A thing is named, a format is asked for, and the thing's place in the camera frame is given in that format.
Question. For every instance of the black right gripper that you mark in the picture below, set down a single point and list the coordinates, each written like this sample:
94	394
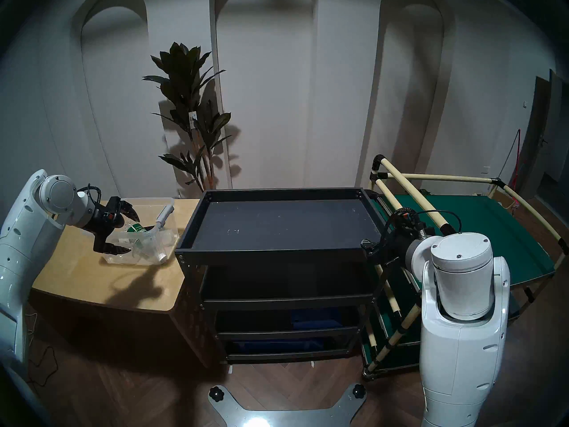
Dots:
386	248

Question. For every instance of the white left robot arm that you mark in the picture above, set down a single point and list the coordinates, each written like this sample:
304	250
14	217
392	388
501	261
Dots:
26	235

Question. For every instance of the light wooden table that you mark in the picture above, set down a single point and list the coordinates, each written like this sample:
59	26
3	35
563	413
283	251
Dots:
89	275

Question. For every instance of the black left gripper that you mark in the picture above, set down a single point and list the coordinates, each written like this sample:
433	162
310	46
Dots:
104	219

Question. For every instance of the long blue plastic bin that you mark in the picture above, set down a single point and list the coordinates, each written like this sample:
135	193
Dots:
280	345

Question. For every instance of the clear plastic storage box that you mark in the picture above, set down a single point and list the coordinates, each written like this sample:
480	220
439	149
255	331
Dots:
153	248

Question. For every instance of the grey metal robot base plate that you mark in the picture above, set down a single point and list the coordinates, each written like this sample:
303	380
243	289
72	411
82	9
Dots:
284	415

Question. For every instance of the dark green leafy plant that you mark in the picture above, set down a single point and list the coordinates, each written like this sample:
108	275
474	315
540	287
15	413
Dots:
186	83

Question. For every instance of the dark door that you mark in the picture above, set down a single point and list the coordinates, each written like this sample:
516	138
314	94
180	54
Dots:
549	137

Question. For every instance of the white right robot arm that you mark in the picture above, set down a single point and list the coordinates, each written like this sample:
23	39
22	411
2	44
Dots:
462	324

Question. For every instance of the small blue plastic bin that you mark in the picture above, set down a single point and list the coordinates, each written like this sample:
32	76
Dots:
315	319

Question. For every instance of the red stick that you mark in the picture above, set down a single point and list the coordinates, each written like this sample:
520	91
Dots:
515	159

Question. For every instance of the green cart beige pipe frame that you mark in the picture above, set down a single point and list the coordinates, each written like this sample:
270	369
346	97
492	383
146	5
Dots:
480	226

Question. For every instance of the black metal shelf cart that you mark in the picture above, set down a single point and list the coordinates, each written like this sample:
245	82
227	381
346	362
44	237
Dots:
284	226

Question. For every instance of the green label plastic bottle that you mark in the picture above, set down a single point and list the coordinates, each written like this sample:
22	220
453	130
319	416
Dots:
137	228

